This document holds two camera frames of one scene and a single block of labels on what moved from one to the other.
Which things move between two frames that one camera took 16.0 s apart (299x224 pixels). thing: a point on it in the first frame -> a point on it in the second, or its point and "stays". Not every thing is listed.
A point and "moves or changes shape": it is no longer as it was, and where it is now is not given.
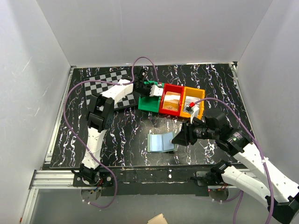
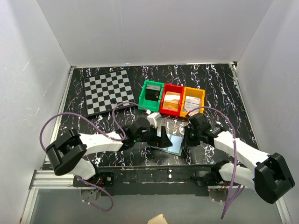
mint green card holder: [160, 143] moves or changes shape
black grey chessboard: [92, 88] stays
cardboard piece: [159, 219] stays
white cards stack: [189, 99] stays
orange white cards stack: [171, 101] stays
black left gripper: [150, 86] -> [164, 141]
